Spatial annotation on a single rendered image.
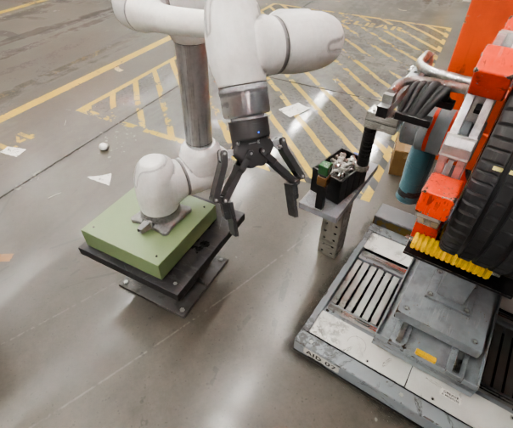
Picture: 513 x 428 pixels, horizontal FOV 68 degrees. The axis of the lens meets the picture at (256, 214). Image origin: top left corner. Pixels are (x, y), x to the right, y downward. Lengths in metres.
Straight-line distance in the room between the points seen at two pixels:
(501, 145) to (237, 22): 0.60
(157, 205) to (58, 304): 0.73
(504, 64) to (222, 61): 0.59
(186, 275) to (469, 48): 1.29
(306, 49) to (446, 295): 1.14
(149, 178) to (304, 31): 0.84
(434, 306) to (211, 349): 0.88
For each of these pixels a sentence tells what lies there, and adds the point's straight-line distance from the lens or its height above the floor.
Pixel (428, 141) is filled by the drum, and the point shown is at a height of 0.85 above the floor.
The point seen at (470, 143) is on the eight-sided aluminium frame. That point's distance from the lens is 1.00.
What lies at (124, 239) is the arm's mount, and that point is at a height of 0.38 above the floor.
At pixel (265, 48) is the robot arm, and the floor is 1.21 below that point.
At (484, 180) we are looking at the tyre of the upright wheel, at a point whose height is 0.93.
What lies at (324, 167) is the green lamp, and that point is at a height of 0.66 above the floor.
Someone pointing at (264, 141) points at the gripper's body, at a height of 1.06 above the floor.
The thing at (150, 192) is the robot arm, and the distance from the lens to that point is 1.43.
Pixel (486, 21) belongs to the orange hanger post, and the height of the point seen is 1.06.
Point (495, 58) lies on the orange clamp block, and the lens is 0.99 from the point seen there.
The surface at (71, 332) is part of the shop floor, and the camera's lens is 1.83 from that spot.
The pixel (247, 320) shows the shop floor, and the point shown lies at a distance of 1.69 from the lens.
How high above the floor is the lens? 1.44
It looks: 43 degrees down
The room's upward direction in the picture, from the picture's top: straight up
